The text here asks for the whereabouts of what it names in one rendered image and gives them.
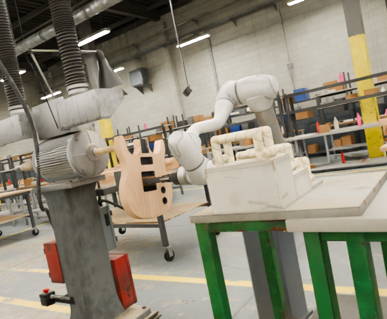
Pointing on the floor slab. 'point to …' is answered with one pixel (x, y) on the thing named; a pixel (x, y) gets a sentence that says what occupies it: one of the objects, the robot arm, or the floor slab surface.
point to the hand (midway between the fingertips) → (149, 181)
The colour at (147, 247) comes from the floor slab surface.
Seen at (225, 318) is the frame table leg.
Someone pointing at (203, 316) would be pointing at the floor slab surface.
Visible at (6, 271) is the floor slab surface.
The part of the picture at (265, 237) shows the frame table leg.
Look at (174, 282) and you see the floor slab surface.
